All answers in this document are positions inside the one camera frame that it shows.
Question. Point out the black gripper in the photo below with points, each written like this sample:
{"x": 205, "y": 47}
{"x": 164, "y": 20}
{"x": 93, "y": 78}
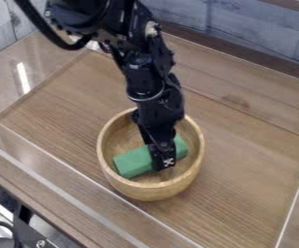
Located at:
{"x": 156, "y": 116}

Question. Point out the green rectangular block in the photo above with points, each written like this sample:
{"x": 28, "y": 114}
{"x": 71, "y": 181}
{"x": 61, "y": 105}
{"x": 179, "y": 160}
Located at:
{"x": 136, "y": 161}

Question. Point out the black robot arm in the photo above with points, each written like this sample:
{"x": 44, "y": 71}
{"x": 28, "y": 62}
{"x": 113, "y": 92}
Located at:
{"x": 127, "y": 32}

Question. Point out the wooden bowl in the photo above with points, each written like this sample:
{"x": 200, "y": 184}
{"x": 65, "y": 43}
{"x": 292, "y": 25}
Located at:
{"x": 153, "y": 186}

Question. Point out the clear acrylic enclosure walls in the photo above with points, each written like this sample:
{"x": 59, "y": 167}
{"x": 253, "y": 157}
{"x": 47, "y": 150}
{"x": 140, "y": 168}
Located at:
{"x": 59, "y": 96}

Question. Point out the black table leg bracket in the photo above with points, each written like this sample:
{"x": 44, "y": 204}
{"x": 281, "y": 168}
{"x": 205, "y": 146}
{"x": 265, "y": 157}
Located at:
{"x": 36, "y": 233}

